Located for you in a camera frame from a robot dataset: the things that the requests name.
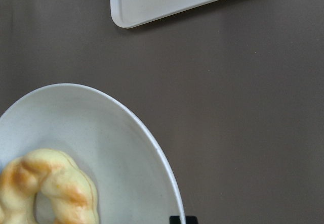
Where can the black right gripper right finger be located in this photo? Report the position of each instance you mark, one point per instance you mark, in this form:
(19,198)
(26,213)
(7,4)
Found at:
(191,219)

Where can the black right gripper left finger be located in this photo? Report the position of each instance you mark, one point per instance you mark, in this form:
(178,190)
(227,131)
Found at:
(174,219)

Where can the white round plate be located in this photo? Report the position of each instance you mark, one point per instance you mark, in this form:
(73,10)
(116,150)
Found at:
(107,141)

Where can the braided donut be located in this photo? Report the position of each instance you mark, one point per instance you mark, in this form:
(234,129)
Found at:
(72,194)

